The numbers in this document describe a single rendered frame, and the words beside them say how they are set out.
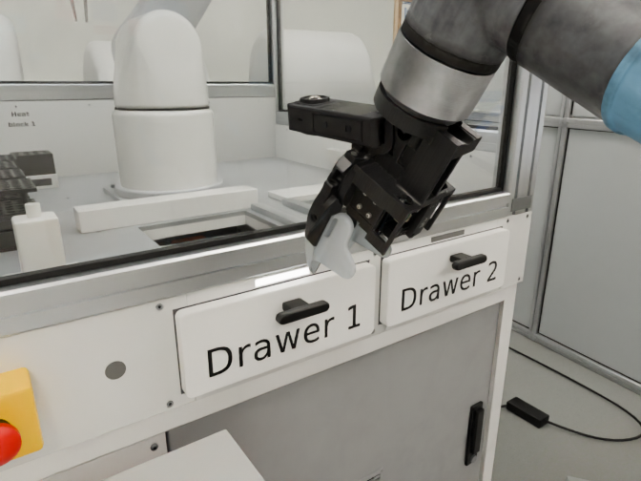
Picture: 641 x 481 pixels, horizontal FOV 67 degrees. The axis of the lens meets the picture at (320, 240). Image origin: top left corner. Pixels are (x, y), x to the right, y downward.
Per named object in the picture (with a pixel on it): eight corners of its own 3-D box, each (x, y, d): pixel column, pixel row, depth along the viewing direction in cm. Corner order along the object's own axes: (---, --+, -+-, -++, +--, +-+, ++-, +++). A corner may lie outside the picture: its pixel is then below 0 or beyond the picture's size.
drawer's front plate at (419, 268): (504, 285, 91) (510, 229, 87) (386, 328, 75) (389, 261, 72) (495, 282, 92) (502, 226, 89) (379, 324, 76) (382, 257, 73)
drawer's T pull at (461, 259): (487, 262, 80) (487, 254, 79) (456, 272, 76) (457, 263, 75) (469, 256, 82) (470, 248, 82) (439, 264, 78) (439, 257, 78)
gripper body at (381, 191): (377, 262, 41) (444, 148, 33) (312, 198, 45) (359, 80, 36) (427, 234, 46) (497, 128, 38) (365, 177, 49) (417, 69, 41)
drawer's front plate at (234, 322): (374, 332, 74) (376, 263, 70) (187, 400, 58) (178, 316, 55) (366, 327, 75) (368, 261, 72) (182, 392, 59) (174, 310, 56)
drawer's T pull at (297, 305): (330, 311, 62) (330, 301, 62) (279, 326, 58) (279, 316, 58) (314, 301, 65) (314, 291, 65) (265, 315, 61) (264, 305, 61)
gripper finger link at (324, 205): (303, 250, 45) (344, 176, 40) (293, 240, 46) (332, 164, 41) (336, 239, 49) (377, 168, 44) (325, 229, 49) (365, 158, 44)
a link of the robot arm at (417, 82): (379, 22, 34) (443, 17, 39) (356, 81, 37) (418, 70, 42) (462, 81, 31) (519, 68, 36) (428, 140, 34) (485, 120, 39)
